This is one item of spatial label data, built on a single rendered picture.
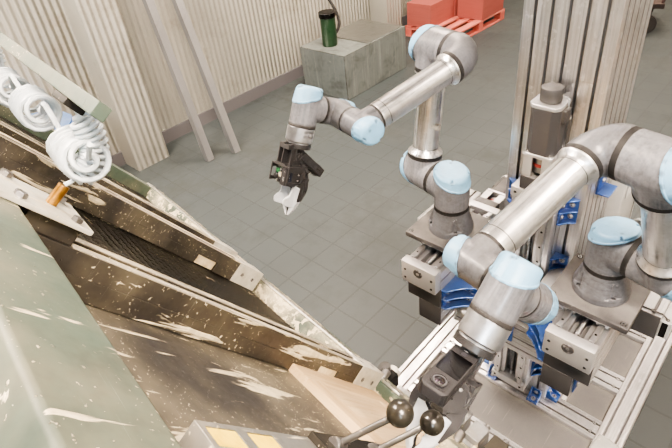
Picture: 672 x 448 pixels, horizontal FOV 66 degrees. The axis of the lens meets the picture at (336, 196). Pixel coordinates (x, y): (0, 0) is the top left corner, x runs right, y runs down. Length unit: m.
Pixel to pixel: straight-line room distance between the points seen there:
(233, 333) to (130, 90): 3.63
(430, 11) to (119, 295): 6.02
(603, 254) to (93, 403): 1.34
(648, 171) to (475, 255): 0.36
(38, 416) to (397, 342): 2.53
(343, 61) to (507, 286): 4.37
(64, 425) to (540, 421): 2.14
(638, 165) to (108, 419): 1.00
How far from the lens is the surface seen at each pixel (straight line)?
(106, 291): 0.86
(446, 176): 1.67
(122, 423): 0.39
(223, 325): 1.02
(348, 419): 1.13
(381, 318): 2.92
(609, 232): 1.52
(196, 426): 0.61
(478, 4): 6.87
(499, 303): 0.86
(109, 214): 1.51
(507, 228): 1.04
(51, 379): 0.39
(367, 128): 1.33
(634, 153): 1.15
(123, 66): 4.48
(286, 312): 1.79
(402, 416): 0.75
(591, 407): 2.46
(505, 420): 2.35
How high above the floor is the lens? 2.18
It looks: 35 degrees down
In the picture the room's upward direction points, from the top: 7 degrees counter-clockwise
